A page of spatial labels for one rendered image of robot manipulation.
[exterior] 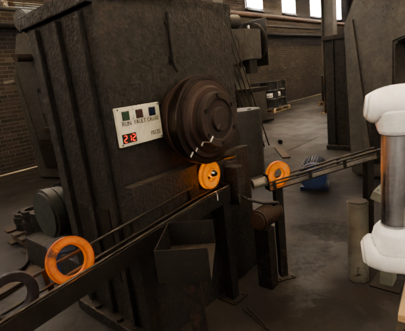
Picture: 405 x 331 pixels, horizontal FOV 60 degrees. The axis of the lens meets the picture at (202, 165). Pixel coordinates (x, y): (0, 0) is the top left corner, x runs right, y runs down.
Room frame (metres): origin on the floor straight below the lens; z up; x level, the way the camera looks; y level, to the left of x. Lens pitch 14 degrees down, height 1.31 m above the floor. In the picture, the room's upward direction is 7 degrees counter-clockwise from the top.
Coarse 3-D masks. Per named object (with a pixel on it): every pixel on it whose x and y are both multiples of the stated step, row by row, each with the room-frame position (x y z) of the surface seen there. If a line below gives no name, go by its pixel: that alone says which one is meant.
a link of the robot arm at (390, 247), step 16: (368, 96) 1.30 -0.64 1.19; (384, 96) 1.25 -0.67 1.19; (400, 96) 1.22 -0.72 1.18; (368, 112) 1.27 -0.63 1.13; (384, 112) 1.24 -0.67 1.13; (400, 112) 1.22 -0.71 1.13; (384, 128) 1.25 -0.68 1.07; (400, 128) 1.22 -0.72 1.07; (384, 144) 1.28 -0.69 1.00; (400, 144) 1.24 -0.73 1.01; (384, 160) 1.28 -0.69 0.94; (400, 160) 1.24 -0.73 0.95; (384, 176) 1.28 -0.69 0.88; (400, 176) 1.24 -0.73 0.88; (384, 192) 1.28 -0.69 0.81; (400, 192) 1.24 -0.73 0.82; (384, 208) 1.28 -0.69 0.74; (400, 208) 1.24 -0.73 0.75; (384, 224) 1.28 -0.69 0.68; (400, 224) 1.24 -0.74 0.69; (368, 240) 1.30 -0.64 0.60; (384, 240) 1.25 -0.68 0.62; (400, 240) 1.22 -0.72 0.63; (368, 256) 1.28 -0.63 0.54; (384, 256) 1.24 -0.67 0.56; (400, 256) 1.22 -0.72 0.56; (400, 272) 1.23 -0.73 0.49
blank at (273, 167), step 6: (276, 162) 2.06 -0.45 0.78; (282, 162) 2.07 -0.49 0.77; (270, 168) 2.05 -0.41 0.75; (276, 168) 2.06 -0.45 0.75; (282, 168) 2.07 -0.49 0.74; (288, 168) 2.08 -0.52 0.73; (270, 174) 2.04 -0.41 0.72; (282, 174) 2.09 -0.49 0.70; (288, 174) 2.08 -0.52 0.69; (270, 180) 2.04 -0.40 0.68; (282, 180) 2.07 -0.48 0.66
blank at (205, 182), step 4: (204, 164) 1.83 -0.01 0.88; (208, 164) 1.84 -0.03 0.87; (212, 164) 1.87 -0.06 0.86; (216, 164) 1.89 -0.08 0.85; (200, 168) 1.83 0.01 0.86; (204, 168) 1.82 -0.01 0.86; (208, 168) 1.84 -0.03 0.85; (212, 168) 1.87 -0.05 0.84; (216, 168) 1.89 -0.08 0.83; (200, 172) 1.81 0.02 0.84; (204, 172) 1.81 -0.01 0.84; (200, 176) 1.81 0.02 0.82; (204, 176) 1.81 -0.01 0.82; (216, 176) 1.88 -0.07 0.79; (200, 180) 1.81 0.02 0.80; (204, 180) 1.81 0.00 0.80; (208, 180) 1.83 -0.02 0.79; (212, 180) 1.86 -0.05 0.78; (216, 180) 1.88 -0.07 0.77; (204, 184) 1.80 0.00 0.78; (208, 184) 1.83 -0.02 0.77; (212, 184) 1.85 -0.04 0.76; (216, 184) 1.88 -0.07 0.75; (208, 188) 1.83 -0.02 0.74
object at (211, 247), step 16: (176, 224) 1.45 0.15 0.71; (192, 224) 1.44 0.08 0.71; (208, 224) 1.43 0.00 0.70; (160, 240) 1.30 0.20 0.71; (176, 240) 1.46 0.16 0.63; (192, 240) 1.45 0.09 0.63; (208, 240) 1.44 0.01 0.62; (160, 256) 1.20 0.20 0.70; (176, 256) 1.19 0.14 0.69; (192, 256) 1.18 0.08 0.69; (208, 256) 1.33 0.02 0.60; (160, 272) 1.20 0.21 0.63; (176, 272) 1.19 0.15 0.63; (192, 272) 1.18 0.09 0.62; (208, 272) 1.18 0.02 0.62; (192, 288) 1.31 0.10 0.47; (192, 304) 1.31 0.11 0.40; (192, 320) 1.31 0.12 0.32
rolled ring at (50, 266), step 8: (64, 240) 1.27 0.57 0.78; (72, 240) 1.29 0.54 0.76; (80, 240) 1.30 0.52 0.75; (56, 248) 1.24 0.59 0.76; (80, 248) 1.31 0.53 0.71; (88, 248) 1.31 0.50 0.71; (48, 256) 1.21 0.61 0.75; (56, 256) 1.22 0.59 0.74; (88, 256) 1.30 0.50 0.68; (48, 264) 1.19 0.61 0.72; (56, 264) 1.21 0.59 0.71; (88, 264) 1.28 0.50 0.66; (48, 272) 1.19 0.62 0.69; (56, 272) 1.20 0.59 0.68; (56, 280) 1.19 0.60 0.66; (64, 280) 1.20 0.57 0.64; (72, 280) 1.22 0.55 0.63
